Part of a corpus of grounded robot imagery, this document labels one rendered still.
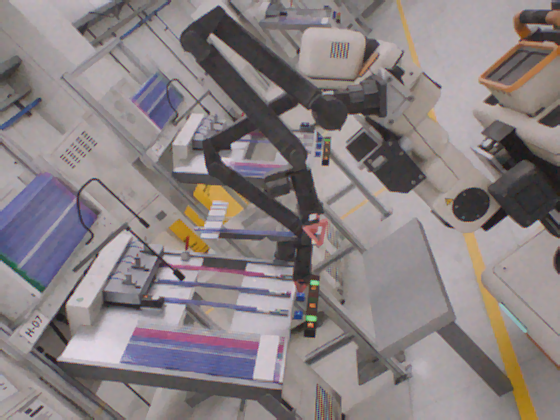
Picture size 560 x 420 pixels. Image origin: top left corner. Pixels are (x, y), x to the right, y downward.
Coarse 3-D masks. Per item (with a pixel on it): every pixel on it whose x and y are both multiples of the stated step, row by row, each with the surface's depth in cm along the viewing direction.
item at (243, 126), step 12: (288, 96) 191; (276, 108) 193; (288, 108) 193; (240, 120) 194; (216, 132) 196; (228, 132) 195; (240, 132) 195; (204, 144) 195; (216, 144) 196; (228, 144) 197; (204, 156) 196; (216, 156) 196
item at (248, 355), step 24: (144, 336) 200; (168, 336) 200; (192, 336) 200; (216, 336) 200; (240, 336) 200; (264, 336) 200; (120, 360) 190; (144, 360) 190; (168, 360) 190; (192, 360) 190; (216, 360) 190; (240, 360) 190; (264, 360) 190
